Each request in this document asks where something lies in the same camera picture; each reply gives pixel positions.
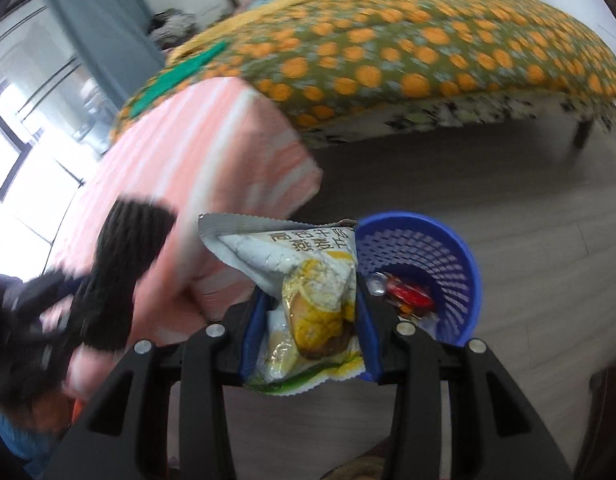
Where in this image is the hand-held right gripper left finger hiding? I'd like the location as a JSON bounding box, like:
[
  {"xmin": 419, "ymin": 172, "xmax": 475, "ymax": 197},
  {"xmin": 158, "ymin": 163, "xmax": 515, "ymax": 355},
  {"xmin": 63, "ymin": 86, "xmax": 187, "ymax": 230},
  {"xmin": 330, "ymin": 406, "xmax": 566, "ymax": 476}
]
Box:
[{"xmin": 42, "ymin": 290, "xmax": 269, "ymax": 480}]

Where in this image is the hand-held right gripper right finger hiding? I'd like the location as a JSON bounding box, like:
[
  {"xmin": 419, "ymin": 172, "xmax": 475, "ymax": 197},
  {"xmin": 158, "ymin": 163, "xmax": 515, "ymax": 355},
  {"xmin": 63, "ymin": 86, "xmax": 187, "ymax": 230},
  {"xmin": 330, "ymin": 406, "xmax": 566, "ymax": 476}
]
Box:
[{"xmin": 354, "ymin": 272, "xmax": 574, "ymax": 480}]

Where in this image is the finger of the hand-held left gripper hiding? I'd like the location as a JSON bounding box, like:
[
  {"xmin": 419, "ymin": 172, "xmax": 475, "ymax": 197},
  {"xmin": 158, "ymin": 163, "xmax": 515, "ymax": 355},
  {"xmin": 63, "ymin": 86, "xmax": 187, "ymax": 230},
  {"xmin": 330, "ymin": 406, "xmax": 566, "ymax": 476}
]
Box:
[{"xmin": 22, "ymin": 267, "xmax": 96, "ymax": 321}]

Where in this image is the red plastic wrapper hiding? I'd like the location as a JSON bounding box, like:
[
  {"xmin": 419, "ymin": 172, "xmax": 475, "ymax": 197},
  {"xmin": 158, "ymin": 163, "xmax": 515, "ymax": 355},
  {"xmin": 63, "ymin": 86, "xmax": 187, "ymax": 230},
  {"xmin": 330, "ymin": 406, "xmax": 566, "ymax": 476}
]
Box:
[{"xmin": 395, "ymin": 282, "xmax": 435, "ymax": 313}]

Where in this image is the black ribbed wrapper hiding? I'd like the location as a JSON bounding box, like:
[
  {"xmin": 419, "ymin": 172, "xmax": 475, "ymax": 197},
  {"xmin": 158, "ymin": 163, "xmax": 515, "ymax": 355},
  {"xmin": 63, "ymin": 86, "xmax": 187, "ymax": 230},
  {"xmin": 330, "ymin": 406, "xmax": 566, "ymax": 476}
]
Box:
[{"xmin": 70, "ymin": 199, "xmax": 179, "ymax": 353}]

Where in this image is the white yellow snack packet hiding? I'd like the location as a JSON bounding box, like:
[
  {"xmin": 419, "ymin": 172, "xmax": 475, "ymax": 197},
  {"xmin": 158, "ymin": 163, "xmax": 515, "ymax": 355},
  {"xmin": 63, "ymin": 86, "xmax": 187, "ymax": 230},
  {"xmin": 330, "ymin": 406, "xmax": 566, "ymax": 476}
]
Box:
[{"xmin": 198, "ymin": 212, "xmax": 366, "ymax": 397}]

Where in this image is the blue plastic basket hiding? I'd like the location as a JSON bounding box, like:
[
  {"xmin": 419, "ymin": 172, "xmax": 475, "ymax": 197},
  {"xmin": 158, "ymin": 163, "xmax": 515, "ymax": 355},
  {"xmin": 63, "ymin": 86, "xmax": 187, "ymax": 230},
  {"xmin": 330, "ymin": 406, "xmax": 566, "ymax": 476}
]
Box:
[{"xmin": 354, "ymin": 211, "xmax": 484, "ymax": 348}]

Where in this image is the blue cloth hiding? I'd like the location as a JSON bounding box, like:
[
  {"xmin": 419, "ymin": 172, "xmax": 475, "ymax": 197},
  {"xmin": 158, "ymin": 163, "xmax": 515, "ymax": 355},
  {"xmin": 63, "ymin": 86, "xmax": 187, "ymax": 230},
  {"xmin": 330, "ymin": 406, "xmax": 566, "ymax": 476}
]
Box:
[{"xmin": 0, "ymin": 395, "xmax": 49, "ymax": 476}]

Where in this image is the black framed glass sliding door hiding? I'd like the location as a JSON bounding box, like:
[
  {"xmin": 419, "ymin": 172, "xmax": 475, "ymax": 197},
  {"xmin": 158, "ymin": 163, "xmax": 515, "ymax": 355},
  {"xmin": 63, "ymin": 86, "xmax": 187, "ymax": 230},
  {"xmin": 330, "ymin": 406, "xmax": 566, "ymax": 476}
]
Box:
[{"xmin": 0, "ymin": 5, "xmax": 113, "ymax": 201}]

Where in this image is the pink striped tablecloth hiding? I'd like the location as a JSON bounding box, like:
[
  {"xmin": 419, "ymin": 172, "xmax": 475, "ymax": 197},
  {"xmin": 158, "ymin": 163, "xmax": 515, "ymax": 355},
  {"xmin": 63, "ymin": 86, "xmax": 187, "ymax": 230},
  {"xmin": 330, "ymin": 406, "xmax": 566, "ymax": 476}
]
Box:
[{"xmin": 40, "ymin": 76, "xmax": 325, "ymax": 401}]

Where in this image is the black white floral bed skirt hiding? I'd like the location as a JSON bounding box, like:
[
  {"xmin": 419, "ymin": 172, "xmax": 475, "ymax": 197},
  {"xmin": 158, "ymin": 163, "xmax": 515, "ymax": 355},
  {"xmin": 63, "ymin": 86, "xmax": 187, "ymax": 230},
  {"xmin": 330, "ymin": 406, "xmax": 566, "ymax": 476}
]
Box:
[{"xmin": 298, "ymin": 87, "xmax": 614, "ymax": 148}]

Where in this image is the green folded cloth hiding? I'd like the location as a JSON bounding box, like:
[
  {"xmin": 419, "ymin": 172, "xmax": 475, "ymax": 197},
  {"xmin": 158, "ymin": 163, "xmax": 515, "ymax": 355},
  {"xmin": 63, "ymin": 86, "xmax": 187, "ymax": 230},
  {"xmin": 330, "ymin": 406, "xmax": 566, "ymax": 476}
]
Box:
[{"xmin": 132, "ymin": 41, "xmax": 229, "ymax": 113}]

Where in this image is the brown wooden furniture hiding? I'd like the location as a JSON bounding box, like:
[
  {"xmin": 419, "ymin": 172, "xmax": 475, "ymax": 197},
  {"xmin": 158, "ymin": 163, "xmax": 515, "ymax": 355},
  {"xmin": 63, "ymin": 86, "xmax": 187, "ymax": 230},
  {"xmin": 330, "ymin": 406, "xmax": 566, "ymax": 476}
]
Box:
[{"xmin": 575, "ymin": 367, "xmax": 616, "ymax": 480}]

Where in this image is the blue grey curtain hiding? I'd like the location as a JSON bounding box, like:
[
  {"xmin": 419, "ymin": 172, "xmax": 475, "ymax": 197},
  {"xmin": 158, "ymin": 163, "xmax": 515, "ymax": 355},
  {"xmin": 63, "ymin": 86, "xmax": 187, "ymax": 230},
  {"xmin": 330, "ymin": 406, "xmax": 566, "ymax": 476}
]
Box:
[{"xmin": 35, "ymin": 0, "xmax": 163, "ymax": 106}]

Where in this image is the bed with orange-patterned quilt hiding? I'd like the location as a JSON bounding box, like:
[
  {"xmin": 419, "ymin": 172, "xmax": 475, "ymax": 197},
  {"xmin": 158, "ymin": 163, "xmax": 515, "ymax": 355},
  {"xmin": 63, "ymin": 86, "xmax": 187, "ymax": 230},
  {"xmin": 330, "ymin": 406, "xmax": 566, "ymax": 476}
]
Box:
[{"xmin": 110, "ymin": 0, "xmax": 616, "ymax": 148}]

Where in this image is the pile of clothes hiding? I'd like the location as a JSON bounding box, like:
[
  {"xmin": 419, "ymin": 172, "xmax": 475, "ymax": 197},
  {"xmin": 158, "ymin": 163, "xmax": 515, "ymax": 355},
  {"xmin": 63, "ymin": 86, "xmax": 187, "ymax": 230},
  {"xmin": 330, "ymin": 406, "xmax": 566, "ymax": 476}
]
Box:
[{"xmin": 148, "ymin": 8, "xmax": 197, "ymax": 43}]

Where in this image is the dark wooden bed leg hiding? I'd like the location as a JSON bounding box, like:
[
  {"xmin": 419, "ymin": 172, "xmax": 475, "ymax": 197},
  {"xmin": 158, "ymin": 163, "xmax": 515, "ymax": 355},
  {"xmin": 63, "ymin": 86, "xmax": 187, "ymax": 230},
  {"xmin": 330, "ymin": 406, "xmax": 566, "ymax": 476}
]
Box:
[{"xmin": 572, "ymin": 119, "xmax": 595, "ymax": 149}]

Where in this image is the yellow blanket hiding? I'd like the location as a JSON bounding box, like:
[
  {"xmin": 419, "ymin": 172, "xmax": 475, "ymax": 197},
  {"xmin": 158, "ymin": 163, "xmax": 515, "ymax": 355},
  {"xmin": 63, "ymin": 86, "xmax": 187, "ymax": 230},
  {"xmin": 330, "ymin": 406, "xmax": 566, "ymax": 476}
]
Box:
[{"xmin": 173, "ymin": 0, "xmax": 504, "ymax": 56}]

